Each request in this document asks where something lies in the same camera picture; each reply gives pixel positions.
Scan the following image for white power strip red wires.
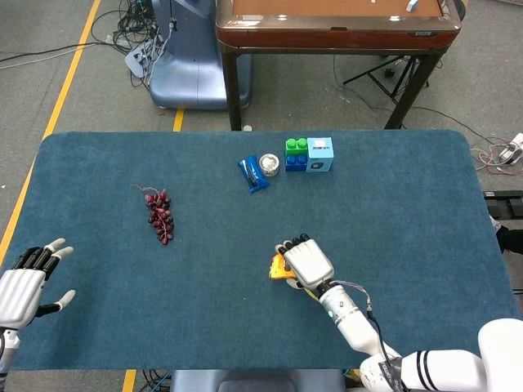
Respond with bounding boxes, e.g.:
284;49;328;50
469;132;523;176

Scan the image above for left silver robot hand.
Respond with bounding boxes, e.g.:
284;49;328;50
0;238;77;330

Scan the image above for grey power strip with plugs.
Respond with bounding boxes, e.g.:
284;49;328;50
124;40;160;78

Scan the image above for blue felt table cover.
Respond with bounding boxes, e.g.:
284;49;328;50
0;129;523;372

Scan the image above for small silver tin can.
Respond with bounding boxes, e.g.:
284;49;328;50
258;153;282;178

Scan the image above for green toy building brick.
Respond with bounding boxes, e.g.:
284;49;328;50
284;137;309;158

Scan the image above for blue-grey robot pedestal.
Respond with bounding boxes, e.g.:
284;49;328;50
147;0;253;110

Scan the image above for blue snack packet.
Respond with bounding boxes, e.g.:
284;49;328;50
237;156;271;195

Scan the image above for black pedal device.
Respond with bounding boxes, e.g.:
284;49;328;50
484;189;523;254

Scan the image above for blue-grey robot torso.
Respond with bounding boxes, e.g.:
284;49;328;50
169;369;346;392

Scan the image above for dark red grape bunch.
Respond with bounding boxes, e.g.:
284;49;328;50
132;183;176;246

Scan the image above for brown mahjong table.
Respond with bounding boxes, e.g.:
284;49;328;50
214;0;463;131

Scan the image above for blue toy building brick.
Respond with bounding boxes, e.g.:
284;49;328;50
284;154;308;173

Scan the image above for black floor cable bundle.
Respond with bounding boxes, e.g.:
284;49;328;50
89;0;164;89

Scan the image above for yellow tape measure with strap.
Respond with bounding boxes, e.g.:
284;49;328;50
268;253;322;303

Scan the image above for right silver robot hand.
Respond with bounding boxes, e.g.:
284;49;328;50
274;233;336;292

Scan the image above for white cable with plug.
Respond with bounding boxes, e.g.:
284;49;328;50
149;18;177;82

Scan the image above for black arm cable with connector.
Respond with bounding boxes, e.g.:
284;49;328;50
333;279;400;364

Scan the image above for light blue cardboard box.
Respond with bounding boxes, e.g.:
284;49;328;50
306;136;336;174

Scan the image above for blue cables under table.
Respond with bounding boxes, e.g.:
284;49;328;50
142;369;172;392

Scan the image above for black printed strap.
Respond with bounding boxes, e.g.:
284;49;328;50
378;354;404;391

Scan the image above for black tripod stand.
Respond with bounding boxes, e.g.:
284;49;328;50
342;55;431;104

